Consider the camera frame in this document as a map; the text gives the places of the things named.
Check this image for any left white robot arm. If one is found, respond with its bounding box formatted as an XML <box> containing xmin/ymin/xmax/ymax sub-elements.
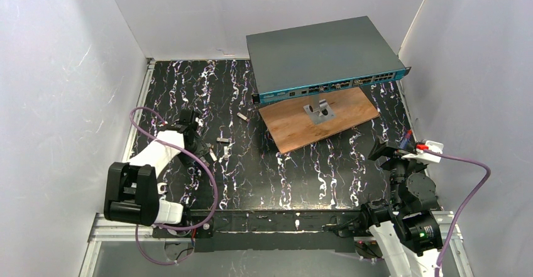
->
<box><xmin>104</xmin><ymin>109</ymin><xmax>212</xmax><ymax>226</ymax></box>

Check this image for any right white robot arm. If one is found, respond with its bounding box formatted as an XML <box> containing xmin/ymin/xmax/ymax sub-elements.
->
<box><xmin>360</xmin><ymin>138</ymin><xmax>444</xmax><ymax>276</ymax></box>

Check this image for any wooden base board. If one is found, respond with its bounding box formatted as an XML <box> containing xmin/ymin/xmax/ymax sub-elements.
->
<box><xmin>259</xmin><ymin>88</ymin><xmax>380</xmax><ymax>154</ymax></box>

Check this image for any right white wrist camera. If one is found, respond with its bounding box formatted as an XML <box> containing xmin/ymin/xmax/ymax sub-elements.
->
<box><xmin>401</xmin><ymin>140</ymin><xmax>444</xmax><ymax>165</ymax></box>

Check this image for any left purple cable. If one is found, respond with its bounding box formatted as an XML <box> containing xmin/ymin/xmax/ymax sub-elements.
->
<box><xmin>129</xmin><ymin>107</ymin><xmax>219</xmax><ymax>266</ymax></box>

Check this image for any metal switch stand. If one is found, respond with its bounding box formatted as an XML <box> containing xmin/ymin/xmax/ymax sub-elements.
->
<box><xmin>303</xmin><ymin>99</ymin><xmax>336</xmax><ymax>125</ymax></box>

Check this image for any grey teal network switch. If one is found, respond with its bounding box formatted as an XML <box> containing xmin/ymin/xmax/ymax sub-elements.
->
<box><xmin>246</xmin><ymin>16</ymin><xmax>410</xmax><ymax>104</ymax></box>

